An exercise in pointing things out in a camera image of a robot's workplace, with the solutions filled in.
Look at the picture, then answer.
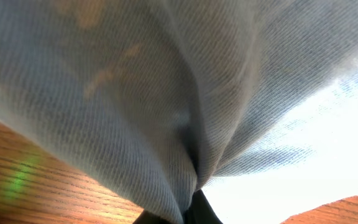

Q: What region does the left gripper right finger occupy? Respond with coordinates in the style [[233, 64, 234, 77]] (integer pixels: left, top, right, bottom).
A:
[[183, 190, 223, 224]]

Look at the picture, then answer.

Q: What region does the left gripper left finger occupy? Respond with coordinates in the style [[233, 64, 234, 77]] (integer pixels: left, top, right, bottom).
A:
[[133, 210, 171, 224]]

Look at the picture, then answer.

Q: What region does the light blue printed t-shirt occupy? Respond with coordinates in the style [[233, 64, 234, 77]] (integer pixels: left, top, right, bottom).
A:
[[0, 0, 358, 223]]

